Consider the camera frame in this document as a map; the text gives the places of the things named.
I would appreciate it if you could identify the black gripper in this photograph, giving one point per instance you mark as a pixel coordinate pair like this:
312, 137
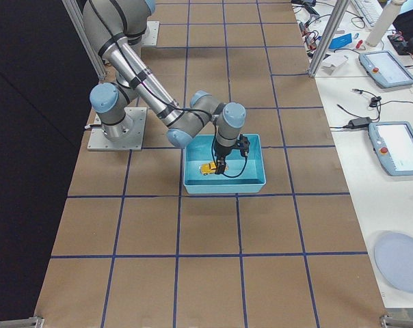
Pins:
223, 151

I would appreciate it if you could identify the yellow toy beetle car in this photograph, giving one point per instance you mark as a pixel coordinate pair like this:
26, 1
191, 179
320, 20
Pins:
208, 168

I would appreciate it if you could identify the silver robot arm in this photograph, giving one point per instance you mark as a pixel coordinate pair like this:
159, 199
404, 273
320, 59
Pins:
113, 28

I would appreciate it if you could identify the light blue plastic bin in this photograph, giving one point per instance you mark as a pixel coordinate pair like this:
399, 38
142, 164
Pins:
243, 175

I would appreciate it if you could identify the black power adapter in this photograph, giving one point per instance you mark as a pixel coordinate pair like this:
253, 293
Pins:
359, 123

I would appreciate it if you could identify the white cardboard box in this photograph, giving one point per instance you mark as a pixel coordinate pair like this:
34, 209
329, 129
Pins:
331, 63

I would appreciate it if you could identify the blue box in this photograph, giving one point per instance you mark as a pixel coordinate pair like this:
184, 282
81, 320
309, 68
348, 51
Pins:
340, 41

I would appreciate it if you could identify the lower teach pendant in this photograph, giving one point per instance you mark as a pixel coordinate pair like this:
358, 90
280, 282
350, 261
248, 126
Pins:
393, 145

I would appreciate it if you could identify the teach pendant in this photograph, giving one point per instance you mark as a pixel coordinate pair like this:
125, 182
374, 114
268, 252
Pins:
385, 69
393, 145

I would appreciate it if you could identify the upper teach pendant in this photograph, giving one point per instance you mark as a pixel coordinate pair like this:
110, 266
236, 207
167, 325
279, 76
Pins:
385, 69

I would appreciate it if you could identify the light blue round plate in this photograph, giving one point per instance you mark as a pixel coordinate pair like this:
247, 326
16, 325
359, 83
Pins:
393, 254

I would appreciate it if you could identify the white paper roll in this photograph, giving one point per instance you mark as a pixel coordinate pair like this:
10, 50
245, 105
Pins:
385, 20

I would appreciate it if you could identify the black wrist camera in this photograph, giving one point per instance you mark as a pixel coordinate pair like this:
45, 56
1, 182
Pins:
243, 144

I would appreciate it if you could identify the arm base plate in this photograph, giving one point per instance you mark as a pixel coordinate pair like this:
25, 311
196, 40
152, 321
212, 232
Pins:
150, 37
127, 135

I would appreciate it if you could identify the aluminium frame post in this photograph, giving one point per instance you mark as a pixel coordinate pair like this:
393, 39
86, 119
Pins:
327, 35

